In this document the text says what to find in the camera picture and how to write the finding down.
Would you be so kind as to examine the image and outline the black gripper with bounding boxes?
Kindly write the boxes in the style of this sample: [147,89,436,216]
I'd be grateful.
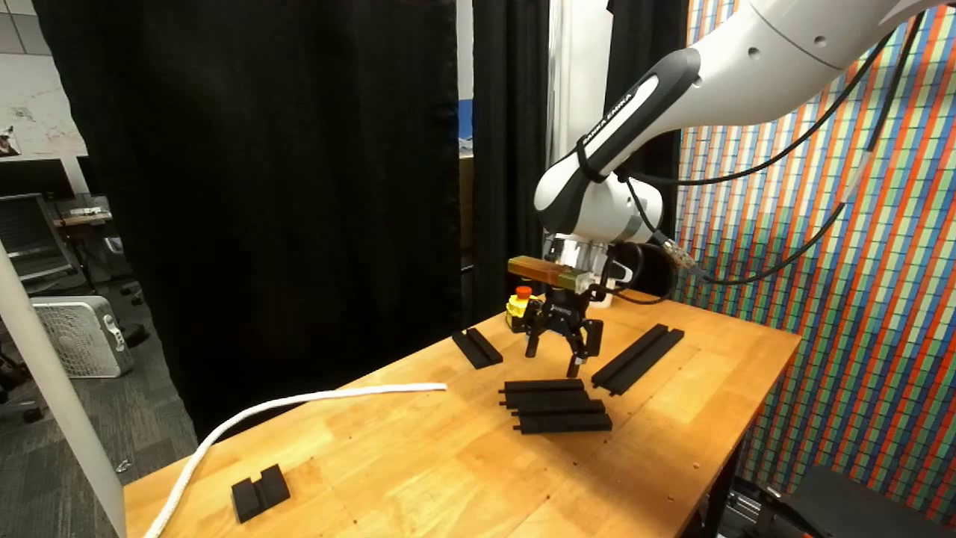
[519,292,607,383]

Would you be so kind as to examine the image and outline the black curtain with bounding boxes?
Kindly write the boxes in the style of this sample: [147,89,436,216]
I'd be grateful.
[604,0,704,189]
[468,0,554,321]
[32,0,464,436]

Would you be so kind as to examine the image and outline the multicolour patterned backdrop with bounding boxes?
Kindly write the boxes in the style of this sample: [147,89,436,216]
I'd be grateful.
[675,0,956,533]

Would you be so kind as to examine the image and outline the small black slotted block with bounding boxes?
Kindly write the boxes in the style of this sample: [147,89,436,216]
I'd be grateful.
[231,463,294,525]

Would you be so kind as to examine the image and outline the black case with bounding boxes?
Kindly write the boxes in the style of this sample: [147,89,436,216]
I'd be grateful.
[713,463,956,538]

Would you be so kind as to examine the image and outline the grey perforated box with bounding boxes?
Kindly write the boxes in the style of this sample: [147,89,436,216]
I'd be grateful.
[28,292,134,383]

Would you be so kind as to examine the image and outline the white metal pole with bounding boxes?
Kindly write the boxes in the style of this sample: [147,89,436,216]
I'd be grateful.
[0,247,129,538]

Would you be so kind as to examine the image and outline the dark monitor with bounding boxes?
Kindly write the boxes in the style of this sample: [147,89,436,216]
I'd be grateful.
[0,192,80,289]

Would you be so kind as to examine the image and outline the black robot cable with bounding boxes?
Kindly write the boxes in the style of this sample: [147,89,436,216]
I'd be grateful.
[622,176,848,289]
[622,28,893,192]

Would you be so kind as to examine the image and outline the white vertical post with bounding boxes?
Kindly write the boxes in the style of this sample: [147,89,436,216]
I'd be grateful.
[548,0,612,176]

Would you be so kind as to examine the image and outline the thick white cable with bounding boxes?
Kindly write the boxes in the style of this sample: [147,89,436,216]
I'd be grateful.
[143,379,450,538]

